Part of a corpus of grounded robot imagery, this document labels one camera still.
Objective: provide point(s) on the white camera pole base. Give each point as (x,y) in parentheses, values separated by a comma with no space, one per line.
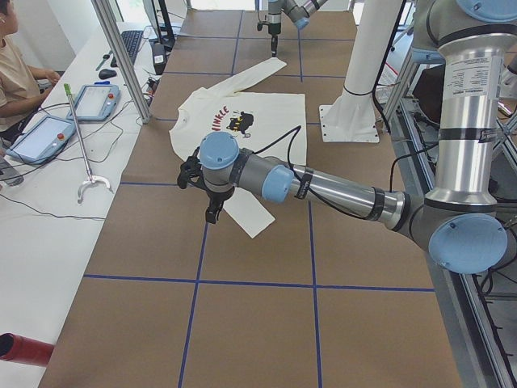
(351,118)

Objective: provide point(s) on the person in beige shirt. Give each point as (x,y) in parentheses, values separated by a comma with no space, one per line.
(21,95)

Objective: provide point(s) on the far blue teach pendant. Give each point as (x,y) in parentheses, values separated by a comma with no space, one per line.
(95,103)

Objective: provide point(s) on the black power adapter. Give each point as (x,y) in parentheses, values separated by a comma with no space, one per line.
(159,58)

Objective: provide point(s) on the cream long-sleeve printed shirt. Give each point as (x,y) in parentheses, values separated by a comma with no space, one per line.
(223,119)

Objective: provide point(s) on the blue teach pendant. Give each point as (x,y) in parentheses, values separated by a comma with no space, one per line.
(95,103)
(43,141)

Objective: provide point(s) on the black keyboard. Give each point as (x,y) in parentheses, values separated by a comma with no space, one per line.
(132,42)

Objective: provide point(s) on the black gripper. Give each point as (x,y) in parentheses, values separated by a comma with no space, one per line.
(212,198)
(273,29)

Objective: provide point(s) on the black monitor stand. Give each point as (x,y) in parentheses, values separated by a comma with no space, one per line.
(166,34)

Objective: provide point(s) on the red cylinder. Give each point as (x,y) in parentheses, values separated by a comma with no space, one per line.
(23,350)

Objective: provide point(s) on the near blue teach pendant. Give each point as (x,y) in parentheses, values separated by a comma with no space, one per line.
(43,141)

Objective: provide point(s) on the aluminium side frame rail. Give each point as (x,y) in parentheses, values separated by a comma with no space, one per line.
(455,223)

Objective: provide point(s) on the black computer mouse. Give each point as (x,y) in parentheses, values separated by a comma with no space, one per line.
(105,74)

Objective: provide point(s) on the aluminium frame post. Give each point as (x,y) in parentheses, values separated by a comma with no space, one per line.
(111,31)

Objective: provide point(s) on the metal reacher grabber tool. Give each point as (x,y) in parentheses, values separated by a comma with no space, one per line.
(91,179)

